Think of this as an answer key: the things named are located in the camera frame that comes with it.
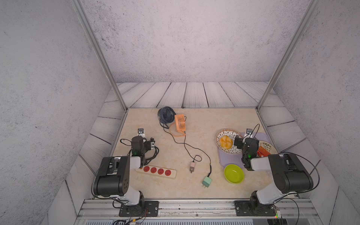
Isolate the white red power strip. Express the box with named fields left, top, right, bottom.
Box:
left=135, top=165, right=177, bottom=179

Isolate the black fan cable to green plug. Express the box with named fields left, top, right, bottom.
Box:
left=160, top=120, right=212, bottom=178

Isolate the black fan cable to pink plug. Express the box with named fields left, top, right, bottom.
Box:
left=163, top=123, right=203, bottom=163

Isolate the green USB charger plug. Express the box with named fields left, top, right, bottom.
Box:
left=202, top=176, right=212, bottom=188

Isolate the pink USB charger plug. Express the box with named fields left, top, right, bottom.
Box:
left=189, top=161, right=196, bottom=173

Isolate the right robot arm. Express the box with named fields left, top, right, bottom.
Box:
left=233, top=136, right=315, bottom=217

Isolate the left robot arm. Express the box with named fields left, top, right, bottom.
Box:
left=92, top=136, right=155, bottom=217

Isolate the dark blue desk fan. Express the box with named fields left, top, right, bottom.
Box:
left=157, top=106, right=176, bottom=129

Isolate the orange desk fan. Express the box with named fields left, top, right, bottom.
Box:
left=169, top=114, right=186, bottom=137

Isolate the red snack packet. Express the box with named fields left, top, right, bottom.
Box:
left=257, top=146, right=270, bottom=157

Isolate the floral plate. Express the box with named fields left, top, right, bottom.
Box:
left=259, top=141, right=278, bottom=154

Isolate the yellow bread roll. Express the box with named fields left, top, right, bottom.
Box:
left=219, top=136, right=233, bottom=150

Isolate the patterned plate with brown rim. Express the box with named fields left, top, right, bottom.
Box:
left=215, top=129, right=243, bottom=154

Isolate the lavender tray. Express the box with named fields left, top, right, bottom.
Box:
left=217, top=133, right=277, bottom=169

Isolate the lime green bowl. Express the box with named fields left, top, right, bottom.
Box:
left=224, top=164, right=245, bottom=184

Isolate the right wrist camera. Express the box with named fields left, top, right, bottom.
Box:
left=244, top=128, right=254, bottom=139

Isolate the black power strip cord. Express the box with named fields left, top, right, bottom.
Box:
left=144, top=145, right=160, bottom=166

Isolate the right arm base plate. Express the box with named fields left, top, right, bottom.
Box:
left=234, top=201, right=277, bottom=217

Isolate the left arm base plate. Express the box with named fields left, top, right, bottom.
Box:
left=119, top=201, right=159, bottom=218

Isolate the aluminium mounting rail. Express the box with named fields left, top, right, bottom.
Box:
left=75, top=198, right=322, bottom=225

